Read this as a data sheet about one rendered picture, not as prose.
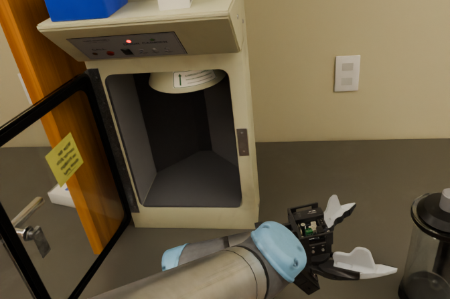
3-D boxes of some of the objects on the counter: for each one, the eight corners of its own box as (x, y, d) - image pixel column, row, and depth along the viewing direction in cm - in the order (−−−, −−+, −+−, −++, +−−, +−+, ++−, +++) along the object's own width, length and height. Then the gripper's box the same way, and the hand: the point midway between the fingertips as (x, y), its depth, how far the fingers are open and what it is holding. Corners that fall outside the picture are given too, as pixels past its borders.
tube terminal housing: (159, 169, 124) (91, -117, 84) (262, 168, 119) (241, -138, 79) (134, 227, 103) (27, -119, 63) (258, 229, 98) (226, -147, 58)
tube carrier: (436, 267, 81) (457, 187, 70) (471, 314, 72) (501, 230, 61) (386, 277, 81) (399, 197, 70) (415, 326, 72) (435, 243, 61)
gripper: (269, 283, 53) (410, 252, 54) (243, 191, 70) (351, 168, 71) (274, 321, 58) (404, 291, 58) (249, 226, 75) (350, 205, 75)
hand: (375, 236), depth 66 cm, fingers open, 14 cm apart
